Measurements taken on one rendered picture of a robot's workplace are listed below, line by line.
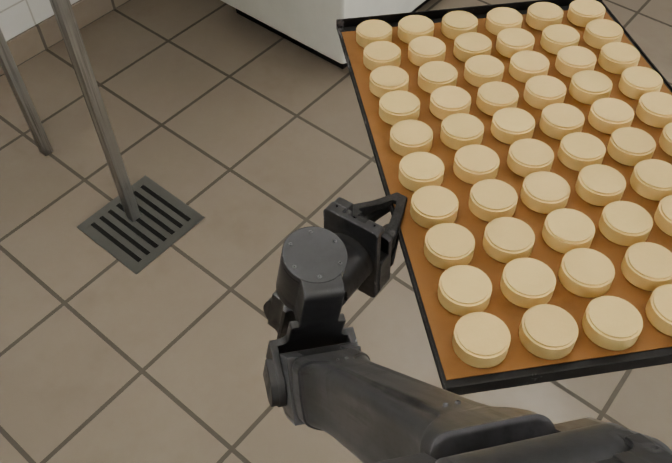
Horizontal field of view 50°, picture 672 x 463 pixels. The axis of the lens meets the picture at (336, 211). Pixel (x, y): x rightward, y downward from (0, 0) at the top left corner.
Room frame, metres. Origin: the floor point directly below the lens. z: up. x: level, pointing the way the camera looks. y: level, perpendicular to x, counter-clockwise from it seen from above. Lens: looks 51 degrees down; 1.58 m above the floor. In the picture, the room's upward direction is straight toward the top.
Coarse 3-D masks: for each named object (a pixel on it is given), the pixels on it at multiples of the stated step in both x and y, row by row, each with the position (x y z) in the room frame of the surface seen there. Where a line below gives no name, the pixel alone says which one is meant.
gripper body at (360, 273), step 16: (336, 208) 0.45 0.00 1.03; (336, 224) 0.45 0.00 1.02; (352, 224) 0.44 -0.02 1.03; (368, 224) 0.43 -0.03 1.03; (352, 240) 0.43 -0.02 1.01; (368, 240) 0.42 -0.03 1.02; (352, 256) 0.41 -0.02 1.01; (368, 256) 0.42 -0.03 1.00; (352, 272) 0.40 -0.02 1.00; (368, 272) 0.41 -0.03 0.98; (352, 288) 0.39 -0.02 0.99; (368, 288) 0.42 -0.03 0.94
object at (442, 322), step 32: (352, 32) 0.85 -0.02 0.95; (480, 32) 0.84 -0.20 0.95; (352, 64) 0.77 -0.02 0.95; (640, 64) 0.76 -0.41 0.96; (416, 96) 0.70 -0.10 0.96; (384, 128) 0.63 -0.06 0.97; (640, 128) 0.63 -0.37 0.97; (384, 160) 0.58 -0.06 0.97; (448, 160) 0.57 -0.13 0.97; (608, 160) 0.57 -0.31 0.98; (576, 192) 0.52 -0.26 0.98; (416, 224) 0.47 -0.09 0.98; (480, 224) 0.47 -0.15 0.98; (416, 256) 0.43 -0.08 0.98; (480, 256) 0.43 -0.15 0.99; (544, 256) 0.43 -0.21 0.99; (608, 256) 0.43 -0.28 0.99; (448, 320) 0.35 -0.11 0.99; (512, 320) 0.35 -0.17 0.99; (576, 320) 0.35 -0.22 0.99; (448, 352) 0.32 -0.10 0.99; (512, 352) 0.32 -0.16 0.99; (576, 352) 0.31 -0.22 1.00; (608, 352) 0.31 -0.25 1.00
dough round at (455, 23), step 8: (448, 16) 0.86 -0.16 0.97; (456, 16) 0.85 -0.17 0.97; (464, 16) 0.85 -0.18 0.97; (472, 16) 0.85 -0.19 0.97; (448, 24) 0.83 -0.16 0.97; (456, 24) 0.83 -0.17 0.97; (464, 24) 0.83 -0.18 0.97; (472, 24) 0.83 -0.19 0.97; (448, 32) 0.83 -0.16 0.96; (456, 32) 0.82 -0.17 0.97; (464, 32) 0.82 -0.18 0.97
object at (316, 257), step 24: (288, 240) 0.37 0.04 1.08; (312, 240) 0.38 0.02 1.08; (336, 240) 0.38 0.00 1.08; (288, 264) 0.35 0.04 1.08; (312, 264) 0.35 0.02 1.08; (336, 264) 0.35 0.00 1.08; (288, 288) 0.34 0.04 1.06; (312, 288) 0.33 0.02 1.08; (336, 288) 0.33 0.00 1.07; (312, 312) 0.32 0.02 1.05; (336, 312) 0.33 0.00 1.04; (288, 336) 0.32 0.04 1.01; (312, 336) 0.33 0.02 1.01; (336, 336) 0.33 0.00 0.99
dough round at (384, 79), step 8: (376, 72) 0.72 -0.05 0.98; (384, 72) 0.72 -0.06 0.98; (392, 72) 0.72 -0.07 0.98; (400, 72) 0.72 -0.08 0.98; (376, 80) 0.71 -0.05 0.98; (384, 80) 0.70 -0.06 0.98; (392, 80) 0.70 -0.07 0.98; (400, 80) 0.70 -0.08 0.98; (408, 80) 0.71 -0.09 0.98; (376, 88) 0.70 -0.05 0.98; (384, 88) 0.69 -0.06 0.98; (392, 88) 0.69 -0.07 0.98; (400, 88) 0.69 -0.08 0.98
